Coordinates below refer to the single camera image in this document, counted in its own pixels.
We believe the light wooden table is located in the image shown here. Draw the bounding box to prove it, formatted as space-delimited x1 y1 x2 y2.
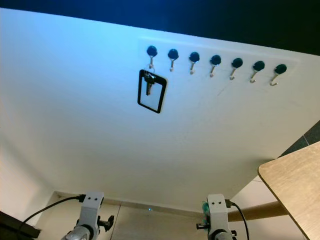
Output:
258 141 320 240

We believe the dark metal key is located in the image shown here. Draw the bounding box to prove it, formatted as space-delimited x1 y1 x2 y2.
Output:
144 72 156 97

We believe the black furniture edge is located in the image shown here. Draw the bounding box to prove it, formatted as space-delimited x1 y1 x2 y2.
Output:
0 212 41 240

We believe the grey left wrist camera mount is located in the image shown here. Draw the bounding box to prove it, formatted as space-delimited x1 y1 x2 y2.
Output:
78 191 105 231

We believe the black round metal wall hook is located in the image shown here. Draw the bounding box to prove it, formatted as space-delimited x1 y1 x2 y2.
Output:
167 48 180 72
188 51 201 75
146 45 158 70
250 60 266 84
209 54 222 78
229 57 244 81
270 63 288 87

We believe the round wooden table leg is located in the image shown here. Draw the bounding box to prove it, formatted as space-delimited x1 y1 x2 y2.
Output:
227 200 288 223

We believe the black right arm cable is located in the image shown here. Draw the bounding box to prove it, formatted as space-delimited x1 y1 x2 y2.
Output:
227 200 251 240

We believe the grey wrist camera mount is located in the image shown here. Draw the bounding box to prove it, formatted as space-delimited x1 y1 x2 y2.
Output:
206 194 230 233
78 191 105 231

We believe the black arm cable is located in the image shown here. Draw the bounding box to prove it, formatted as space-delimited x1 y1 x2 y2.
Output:
25 194 87 229
227 200 251 240

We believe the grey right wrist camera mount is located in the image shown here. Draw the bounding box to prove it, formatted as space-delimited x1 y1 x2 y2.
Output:
206 194 230 233

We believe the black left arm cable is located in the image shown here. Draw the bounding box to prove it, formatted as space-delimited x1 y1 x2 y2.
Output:
25 194 87 229

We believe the white wall hook rail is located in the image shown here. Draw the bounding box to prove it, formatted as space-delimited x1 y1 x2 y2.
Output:
137 36 301 84

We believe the black rectangular key tag frame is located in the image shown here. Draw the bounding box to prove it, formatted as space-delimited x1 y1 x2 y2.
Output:
137 69 168 114

